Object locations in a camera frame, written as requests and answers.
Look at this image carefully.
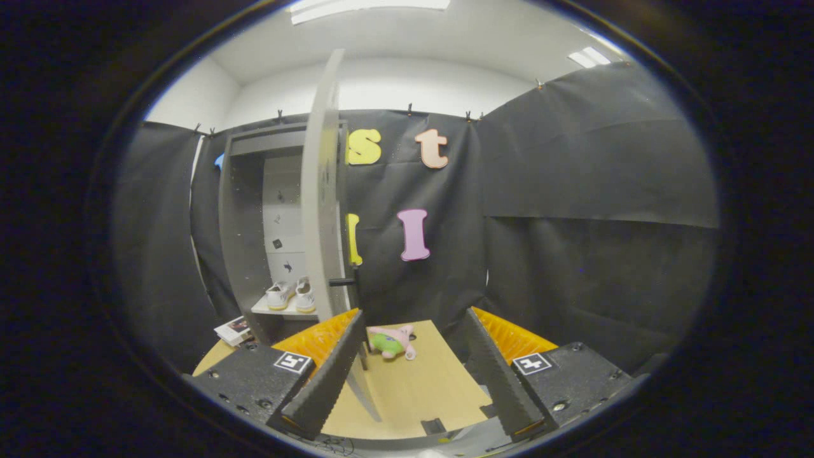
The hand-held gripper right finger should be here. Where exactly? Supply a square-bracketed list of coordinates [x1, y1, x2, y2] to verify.
[463, 307, 637, 440]

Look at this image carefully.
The white shoe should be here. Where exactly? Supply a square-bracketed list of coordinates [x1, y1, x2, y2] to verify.
[294, 277, 317, 314]
[265, 282, 295, 311]

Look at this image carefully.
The pink and green plush toy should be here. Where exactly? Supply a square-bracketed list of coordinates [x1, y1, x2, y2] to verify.
[367, 324, 417, 361]

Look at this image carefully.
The long ceiling light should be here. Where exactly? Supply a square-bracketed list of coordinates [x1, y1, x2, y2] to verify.
[289, 0, 451, 25]

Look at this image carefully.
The light grey shoe cabinet door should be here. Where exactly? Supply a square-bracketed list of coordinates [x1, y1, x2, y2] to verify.
[300, 49, 382, 424]

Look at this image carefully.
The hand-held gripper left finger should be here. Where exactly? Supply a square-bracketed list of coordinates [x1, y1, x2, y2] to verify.
[183, 309, 368, 441]

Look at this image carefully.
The small ceiling light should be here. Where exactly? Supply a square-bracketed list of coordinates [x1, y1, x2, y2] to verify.
[568, 46, 612, 69]

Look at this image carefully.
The black backdrop cloth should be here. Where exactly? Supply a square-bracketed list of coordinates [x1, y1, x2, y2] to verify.
[114, 60, 721, 376]

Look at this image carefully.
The dark grey shoe cabinet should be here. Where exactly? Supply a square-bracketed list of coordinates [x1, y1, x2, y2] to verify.
[218, 121, 349, 347]

